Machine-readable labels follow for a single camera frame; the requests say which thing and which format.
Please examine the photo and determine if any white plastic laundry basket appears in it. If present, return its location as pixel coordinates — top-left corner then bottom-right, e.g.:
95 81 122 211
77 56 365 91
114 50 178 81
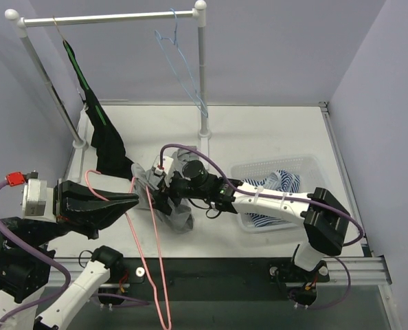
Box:
228 155 330 234

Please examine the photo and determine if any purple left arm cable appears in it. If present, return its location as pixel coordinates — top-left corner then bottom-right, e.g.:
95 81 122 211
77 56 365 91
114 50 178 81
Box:
0 180 150 330

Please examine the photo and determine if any copper wire hanger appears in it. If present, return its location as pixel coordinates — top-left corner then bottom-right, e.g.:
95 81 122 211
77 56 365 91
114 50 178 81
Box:
52 16 67 45

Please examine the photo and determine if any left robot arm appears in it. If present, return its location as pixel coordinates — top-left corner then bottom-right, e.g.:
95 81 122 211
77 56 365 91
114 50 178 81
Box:
0 173 139 329

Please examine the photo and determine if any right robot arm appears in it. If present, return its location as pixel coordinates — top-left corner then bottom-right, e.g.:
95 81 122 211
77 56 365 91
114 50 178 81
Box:
152 157 349 281

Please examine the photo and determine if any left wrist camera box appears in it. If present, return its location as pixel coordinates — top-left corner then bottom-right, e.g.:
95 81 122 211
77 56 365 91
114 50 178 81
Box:
5 170 47 217

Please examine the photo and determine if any blue white striped tank top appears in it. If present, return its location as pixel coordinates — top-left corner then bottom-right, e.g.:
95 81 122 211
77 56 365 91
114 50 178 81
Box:
243 170 301 228

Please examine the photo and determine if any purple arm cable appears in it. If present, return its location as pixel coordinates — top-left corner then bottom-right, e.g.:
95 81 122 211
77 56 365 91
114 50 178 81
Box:
0 180 150 330
158 144 365 310

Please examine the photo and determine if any light blue wire hanger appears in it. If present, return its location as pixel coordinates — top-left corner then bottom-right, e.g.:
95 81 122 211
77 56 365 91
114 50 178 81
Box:
154 8 208 118

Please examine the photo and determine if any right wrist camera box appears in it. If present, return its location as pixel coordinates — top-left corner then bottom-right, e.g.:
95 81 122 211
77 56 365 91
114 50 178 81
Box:
151 155 175 187

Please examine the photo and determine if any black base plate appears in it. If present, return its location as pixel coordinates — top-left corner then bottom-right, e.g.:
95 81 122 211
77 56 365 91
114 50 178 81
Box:
98 257 330 302

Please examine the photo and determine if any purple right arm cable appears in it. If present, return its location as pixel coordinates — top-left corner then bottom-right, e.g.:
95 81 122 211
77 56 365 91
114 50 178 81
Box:
158 144 365 310

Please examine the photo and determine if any black garment with green stripe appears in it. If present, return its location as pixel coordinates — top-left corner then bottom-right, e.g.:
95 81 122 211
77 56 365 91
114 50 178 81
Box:
63 39 134 181

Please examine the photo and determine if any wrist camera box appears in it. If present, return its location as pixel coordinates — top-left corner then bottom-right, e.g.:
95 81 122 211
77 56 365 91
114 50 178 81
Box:
151 155 175 187
5 170 47 217

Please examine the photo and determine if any grey tank top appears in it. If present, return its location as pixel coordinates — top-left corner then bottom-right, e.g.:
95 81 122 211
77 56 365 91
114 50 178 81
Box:
131 163 194 234

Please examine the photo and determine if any aluminium table frame rail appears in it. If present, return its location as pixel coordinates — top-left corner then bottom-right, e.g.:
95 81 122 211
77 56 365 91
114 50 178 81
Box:
21 101 394 289

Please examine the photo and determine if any pink wire hanger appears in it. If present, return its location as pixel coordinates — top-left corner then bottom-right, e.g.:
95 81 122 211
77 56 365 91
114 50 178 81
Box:
84 168 174 330

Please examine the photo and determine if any white clothes rack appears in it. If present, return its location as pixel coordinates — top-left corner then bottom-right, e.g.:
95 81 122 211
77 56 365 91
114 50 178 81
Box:
4 1 212 157

